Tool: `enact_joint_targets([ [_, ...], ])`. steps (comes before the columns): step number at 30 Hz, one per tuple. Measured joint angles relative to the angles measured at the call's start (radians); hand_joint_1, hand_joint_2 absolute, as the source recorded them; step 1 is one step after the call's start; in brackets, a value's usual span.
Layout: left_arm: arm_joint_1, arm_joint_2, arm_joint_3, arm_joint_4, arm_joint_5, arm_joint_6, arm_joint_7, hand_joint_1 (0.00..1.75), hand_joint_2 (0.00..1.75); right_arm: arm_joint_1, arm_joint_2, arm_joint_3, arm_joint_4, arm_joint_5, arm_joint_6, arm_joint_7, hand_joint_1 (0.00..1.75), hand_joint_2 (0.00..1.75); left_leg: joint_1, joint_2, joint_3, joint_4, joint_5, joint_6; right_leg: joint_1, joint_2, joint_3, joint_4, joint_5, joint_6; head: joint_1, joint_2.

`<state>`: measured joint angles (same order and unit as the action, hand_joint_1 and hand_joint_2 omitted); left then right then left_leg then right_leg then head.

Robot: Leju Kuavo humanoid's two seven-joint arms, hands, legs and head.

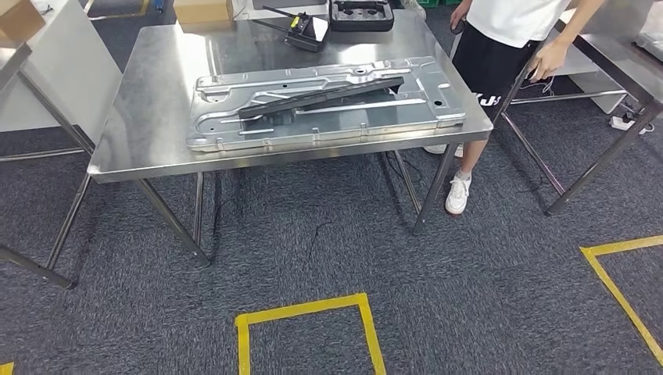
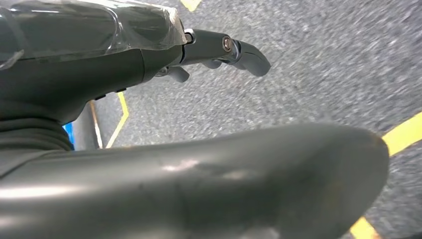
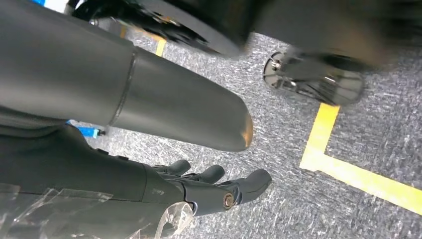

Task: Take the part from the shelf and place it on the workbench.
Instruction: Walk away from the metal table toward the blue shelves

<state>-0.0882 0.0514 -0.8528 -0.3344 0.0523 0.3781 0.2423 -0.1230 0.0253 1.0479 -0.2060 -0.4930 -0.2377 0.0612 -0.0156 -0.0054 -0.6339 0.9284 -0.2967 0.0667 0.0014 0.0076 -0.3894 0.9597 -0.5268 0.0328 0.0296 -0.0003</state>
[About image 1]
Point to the white equipment box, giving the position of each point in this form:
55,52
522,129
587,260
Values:
243,10

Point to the black foam case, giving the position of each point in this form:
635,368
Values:
362,23

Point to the small black object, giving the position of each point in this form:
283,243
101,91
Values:
458,27

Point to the white cabinet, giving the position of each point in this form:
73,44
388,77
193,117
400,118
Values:
590,83
77,77

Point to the yellow floor tape square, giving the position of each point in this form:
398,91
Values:
311,305
5,369

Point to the white power strip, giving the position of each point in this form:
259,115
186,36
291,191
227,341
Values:
627,124

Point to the black device yellow label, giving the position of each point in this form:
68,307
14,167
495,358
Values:
311,31

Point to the green plastic crate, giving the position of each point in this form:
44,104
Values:
430,2

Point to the person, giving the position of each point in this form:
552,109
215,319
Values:
518,20

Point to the stamped sheet metal panel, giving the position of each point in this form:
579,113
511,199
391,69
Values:
362,114

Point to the white work glove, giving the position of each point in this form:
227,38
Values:
414,8

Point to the grey metal sheet panel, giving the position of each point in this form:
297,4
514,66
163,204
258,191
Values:
650,46

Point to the black plastic panel part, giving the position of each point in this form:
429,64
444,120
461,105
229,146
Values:
321,96

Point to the stainless steel workbench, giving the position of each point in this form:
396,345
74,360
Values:
165,77

